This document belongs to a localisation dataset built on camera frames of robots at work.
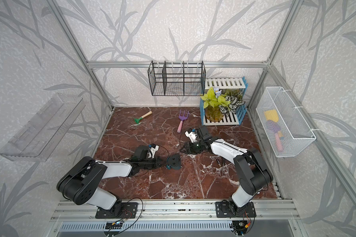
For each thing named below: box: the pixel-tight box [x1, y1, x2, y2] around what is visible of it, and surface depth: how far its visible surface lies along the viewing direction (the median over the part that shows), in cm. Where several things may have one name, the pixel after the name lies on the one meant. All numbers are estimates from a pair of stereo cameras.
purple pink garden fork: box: [177, 109, 190, 134], surface depth 114 cm
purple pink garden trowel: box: [266, 119, 284, 154], surface depth 79 cm
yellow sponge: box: [263, 109, 279, 123], surface depth 88 cm
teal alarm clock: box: [166, 153, 182, 171], surface depth 88 cm
